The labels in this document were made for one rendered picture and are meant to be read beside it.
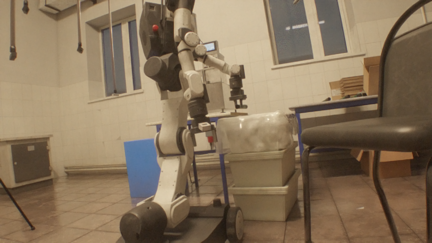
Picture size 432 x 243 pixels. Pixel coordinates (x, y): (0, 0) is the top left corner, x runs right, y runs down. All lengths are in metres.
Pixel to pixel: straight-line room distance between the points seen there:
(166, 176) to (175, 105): 0.39
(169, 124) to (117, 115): 3.48
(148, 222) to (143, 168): 1.70
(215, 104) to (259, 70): 1.74
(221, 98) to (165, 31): 0.94
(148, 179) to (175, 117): 1.44
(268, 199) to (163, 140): 0.77
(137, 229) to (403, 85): 1.07
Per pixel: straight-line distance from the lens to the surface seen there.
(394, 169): 2.72
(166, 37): 1.49
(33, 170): 4.59
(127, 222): 1.11
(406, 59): 1.01
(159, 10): 1.59
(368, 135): 0.57
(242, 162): 1.72
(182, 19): 1.39
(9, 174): 4.42
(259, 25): 4.05
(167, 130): 1.39
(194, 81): 1.24
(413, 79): 0.97
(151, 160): 2.70
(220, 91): 2.24
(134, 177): 2.85
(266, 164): 1.67
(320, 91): 3.81
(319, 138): 0.69
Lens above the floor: 0.66
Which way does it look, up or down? 2 degrees up
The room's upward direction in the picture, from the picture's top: 7 degrees counter-clockwise
